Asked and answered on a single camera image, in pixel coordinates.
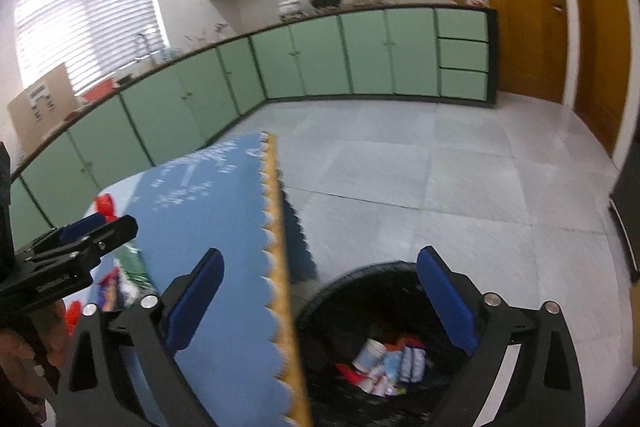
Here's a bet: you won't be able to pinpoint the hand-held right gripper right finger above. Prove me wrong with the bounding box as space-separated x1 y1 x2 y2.
416 246 587 427

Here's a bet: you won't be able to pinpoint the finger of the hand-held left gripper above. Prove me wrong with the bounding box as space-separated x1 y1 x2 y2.
22 214 139 280
15 213 107 254

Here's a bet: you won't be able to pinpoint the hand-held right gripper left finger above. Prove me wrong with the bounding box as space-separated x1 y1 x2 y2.
55 248 226 427

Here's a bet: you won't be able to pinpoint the small red plastic bag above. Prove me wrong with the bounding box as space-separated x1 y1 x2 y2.
96 194 118 220

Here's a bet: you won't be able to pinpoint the green white packet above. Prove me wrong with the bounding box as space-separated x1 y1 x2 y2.
117 244 153 298

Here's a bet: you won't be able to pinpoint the large red plastic bag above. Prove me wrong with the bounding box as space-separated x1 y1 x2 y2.
65 301 83 338

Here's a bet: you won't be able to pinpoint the blue white paper cup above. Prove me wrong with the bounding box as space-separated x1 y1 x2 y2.
352 339 387 370

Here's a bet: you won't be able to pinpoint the black bagged trash bin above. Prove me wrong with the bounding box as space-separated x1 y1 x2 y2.
292 261 506 427

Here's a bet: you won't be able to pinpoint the red snack packet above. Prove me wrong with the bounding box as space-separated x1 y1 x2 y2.
336 363 368 387

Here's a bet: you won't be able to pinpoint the person's left hand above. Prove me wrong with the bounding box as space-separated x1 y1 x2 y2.
0 299 68 408

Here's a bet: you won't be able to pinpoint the blue printed tablecloth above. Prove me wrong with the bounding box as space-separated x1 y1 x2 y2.
82 133 313 427

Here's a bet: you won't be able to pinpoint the cardboard box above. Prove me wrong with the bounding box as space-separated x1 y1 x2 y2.
7 63 76 148

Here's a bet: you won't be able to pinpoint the red basket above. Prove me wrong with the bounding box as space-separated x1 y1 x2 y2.
82 79 118 102

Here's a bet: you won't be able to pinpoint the white window blinds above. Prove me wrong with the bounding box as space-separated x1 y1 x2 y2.
14 0 166 95

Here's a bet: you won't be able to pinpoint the green drawer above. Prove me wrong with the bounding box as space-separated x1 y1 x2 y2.
437 8 488 42
440 69 488 102
439 39 489 72

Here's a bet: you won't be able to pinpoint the green base cabinets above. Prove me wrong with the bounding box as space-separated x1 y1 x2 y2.
7 6 498 233

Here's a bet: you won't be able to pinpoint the wooden door with handle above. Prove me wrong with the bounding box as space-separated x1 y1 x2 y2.
467 0 571 104

